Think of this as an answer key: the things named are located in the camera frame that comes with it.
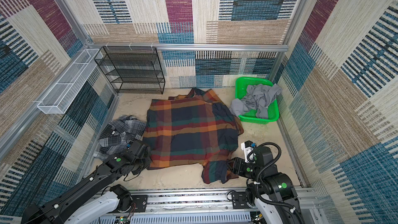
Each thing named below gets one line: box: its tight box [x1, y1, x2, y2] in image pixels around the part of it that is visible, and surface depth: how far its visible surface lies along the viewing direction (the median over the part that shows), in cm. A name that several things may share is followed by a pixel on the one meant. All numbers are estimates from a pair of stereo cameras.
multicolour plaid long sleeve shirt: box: [143, 88, 245, 184], surface depth 98 cm
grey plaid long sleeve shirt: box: [93, 115, 147, 161], surface depth 95 cm
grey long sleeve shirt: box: [229, 83, 283, 119], surface depth 104 cm
